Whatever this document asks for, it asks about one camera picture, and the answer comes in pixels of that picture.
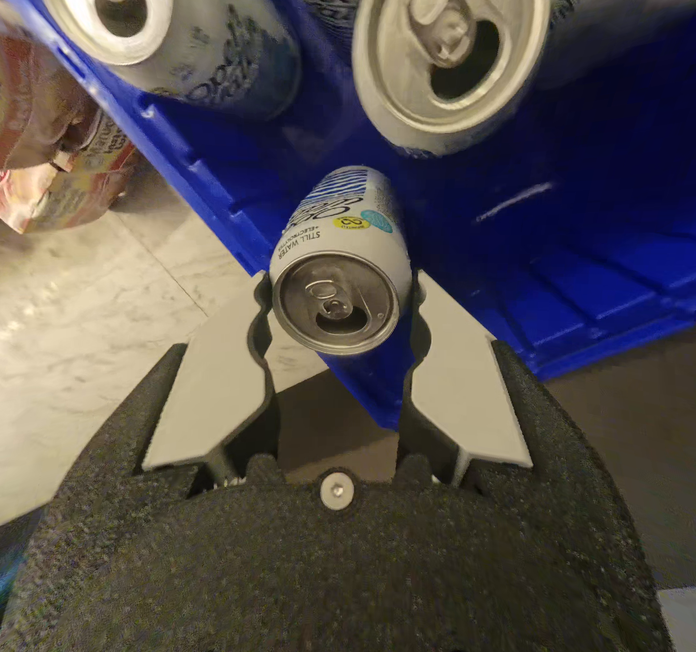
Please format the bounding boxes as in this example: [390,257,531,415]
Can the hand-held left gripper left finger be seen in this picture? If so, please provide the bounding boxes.
[142,274,281,483]

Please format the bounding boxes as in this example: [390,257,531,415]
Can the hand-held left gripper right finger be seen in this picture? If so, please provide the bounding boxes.
[398,269,534,489]

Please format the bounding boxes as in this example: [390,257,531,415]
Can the blue plastic bin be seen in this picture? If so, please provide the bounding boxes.
[0,0,696,430]

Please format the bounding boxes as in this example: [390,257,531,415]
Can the white drink can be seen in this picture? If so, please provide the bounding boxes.
[269,165,414,355]

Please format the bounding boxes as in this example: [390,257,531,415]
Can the white marble desk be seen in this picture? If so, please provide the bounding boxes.
[0,165,327,528]

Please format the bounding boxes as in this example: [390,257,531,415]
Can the cluster of white cans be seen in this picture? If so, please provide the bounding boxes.
[24,0,696,159]

